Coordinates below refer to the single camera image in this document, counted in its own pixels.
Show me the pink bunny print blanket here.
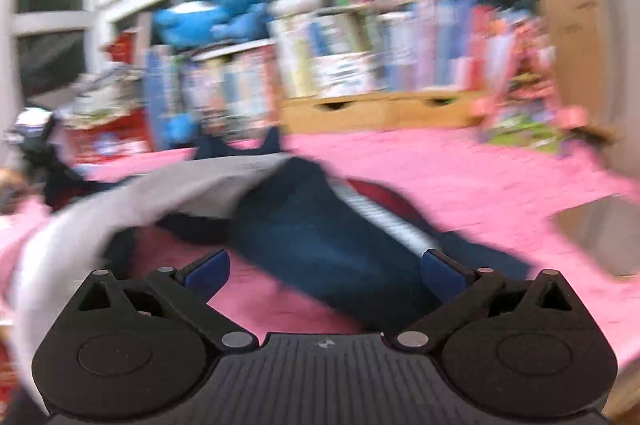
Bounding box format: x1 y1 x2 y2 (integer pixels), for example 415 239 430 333
0 127 640 425

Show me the stack of paper booklets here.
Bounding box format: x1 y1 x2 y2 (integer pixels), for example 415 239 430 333
65 65 147 128

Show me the pink toy house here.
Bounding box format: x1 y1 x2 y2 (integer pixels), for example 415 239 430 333
472 19 593 153

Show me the brown cardboard box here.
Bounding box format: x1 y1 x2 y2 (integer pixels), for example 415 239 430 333
539 0 607 126

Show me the white box with colourful print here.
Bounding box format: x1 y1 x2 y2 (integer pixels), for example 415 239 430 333
314 52 379 98

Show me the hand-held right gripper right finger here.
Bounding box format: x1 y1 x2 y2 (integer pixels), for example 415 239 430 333
391 249 576 352

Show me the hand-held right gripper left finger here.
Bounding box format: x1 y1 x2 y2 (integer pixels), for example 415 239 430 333
75 249 260 352

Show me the row of thin blue books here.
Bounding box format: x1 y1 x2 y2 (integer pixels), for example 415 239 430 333
144 45 187 152

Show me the wooden drawer organizer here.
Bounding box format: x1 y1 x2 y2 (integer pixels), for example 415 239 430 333
280 87 493 136

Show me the row of colourful slim books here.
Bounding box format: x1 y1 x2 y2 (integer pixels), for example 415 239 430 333
272 0 507 100

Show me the blue plush ball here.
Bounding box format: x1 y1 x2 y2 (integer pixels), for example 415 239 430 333
162 112 199 146

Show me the blue plush toy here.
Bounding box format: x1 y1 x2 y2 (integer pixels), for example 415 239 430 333
151 0 277 52

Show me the row of thick-spined books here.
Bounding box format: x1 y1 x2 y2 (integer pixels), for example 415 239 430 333
182 47 282 133

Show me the large red plastic crate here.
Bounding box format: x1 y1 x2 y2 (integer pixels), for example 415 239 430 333
65 105 153 164

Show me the navy and white jacket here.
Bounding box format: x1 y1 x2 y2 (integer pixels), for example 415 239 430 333
10 130 546 406

